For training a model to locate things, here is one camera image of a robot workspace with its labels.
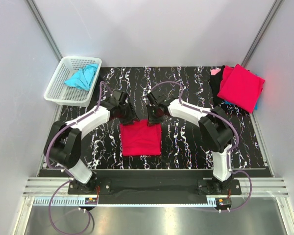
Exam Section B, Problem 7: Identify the red polo shirt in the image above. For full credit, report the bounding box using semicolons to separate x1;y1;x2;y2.
120;119;162;156

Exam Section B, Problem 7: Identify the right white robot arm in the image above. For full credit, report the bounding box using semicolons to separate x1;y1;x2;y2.
147;92;237;195

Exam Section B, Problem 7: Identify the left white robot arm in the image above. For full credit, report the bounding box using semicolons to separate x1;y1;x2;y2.
44;90;139;194

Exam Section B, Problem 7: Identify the cyan crumpled t shirt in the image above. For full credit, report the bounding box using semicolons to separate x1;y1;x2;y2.
64;64;98;91

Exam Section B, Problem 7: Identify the white plastic laundry basket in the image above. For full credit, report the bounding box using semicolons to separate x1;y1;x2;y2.
44;56;102;107

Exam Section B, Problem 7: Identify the folded black t shirt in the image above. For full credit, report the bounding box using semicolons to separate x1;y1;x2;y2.
209;66;225;106

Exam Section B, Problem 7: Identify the folded pink t shirt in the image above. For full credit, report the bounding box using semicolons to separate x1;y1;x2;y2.
210;69;221;75

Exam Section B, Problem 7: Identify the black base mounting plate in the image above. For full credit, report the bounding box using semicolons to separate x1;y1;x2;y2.
68;169;242;206

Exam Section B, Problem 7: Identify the folded red t shirt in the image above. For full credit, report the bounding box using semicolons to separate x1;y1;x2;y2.
217;63;266;113

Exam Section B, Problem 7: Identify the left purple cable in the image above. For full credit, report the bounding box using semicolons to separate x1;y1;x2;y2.
45;81;113;233

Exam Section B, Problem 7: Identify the purple cable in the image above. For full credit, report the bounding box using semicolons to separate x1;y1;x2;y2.
45;81;113;233
150;81;253;212

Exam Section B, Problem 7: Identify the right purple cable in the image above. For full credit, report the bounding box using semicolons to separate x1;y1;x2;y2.
150;81;253;212

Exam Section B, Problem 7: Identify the left aluminium corner post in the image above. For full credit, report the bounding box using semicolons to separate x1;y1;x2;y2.
25;0;63;61

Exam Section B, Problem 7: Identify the aluminium corner post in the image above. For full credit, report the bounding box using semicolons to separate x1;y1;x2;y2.
25;0;63;61
241;0;284;67

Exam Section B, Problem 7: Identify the right aluminium corner post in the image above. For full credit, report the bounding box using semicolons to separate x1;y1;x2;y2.
241;0;284;67

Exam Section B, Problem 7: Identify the aluminium frame rail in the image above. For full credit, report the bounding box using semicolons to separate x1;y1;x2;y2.
24;177;288;197

